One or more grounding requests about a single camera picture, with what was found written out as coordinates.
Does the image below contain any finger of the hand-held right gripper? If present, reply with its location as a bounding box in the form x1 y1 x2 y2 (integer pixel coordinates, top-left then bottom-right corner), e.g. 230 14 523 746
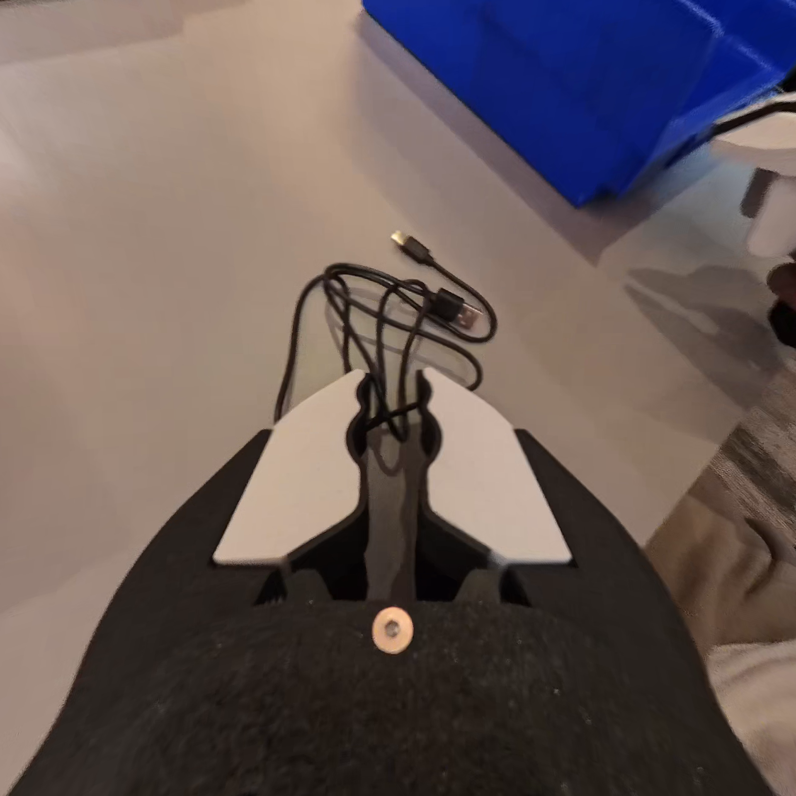
743 165 796 257
709 115 796 163

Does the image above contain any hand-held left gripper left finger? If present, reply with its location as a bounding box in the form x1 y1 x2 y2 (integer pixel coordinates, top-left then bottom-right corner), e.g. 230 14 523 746
214 370 374 583

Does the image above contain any person's white shirt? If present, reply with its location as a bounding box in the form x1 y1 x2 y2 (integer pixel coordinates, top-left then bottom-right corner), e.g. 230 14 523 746
703 638 796 796

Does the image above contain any blue plastic bin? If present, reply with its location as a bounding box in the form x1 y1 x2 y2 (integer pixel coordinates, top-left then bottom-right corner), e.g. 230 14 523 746
361 0 796 209

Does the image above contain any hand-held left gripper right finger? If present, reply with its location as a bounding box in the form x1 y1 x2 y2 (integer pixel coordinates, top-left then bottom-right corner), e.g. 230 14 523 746
417 367 573 583

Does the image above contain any grey desk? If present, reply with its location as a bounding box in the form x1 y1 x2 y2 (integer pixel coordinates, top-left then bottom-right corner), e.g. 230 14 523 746
0 0 796 747

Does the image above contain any thick black cable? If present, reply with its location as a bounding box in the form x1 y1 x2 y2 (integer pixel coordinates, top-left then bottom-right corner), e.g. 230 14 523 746
273 229 500 445

